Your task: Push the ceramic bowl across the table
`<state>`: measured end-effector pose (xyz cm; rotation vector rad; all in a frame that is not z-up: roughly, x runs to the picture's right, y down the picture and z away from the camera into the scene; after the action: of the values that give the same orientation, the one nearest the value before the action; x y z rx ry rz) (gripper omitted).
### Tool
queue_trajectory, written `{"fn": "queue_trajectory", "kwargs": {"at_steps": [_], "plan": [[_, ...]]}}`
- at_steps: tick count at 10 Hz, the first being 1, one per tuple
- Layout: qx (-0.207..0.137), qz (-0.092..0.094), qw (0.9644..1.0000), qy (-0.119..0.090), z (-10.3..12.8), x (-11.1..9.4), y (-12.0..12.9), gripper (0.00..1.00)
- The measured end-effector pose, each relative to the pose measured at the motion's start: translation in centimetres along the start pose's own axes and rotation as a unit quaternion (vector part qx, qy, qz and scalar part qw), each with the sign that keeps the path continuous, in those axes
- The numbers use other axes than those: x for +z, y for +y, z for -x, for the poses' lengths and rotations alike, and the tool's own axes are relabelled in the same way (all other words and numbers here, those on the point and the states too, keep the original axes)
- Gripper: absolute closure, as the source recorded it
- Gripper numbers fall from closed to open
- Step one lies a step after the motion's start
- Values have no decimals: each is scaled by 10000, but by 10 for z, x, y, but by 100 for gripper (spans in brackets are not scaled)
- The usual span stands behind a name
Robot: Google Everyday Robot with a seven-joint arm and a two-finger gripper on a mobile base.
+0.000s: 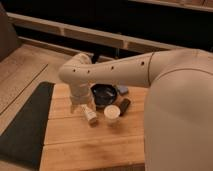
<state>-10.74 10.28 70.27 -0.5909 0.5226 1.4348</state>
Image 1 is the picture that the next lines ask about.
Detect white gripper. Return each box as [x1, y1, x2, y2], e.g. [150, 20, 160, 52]
[69, 83, 96, 113]

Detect dark ceramic bowl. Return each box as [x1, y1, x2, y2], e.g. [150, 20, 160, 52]
[91, 84, 117, 108]

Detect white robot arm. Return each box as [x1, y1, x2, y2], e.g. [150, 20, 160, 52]
[59, 49, 213, 171]

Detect white plastic bottle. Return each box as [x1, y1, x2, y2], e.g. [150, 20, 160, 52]
[82, 104, 98, 125]

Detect white paper cup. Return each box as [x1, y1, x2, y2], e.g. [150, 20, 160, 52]
[104, 105, 120, 125]

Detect blue grey sponge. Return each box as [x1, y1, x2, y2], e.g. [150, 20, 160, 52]
[117, 85, 129, 95]

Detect black rectangular remote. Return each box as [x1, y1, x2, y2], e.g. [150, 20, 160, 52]
[119, 98, 131, 116]

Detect dark green floor mat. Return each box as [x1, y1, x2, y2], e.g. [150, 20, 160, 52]
[0, 82, 54, 169]

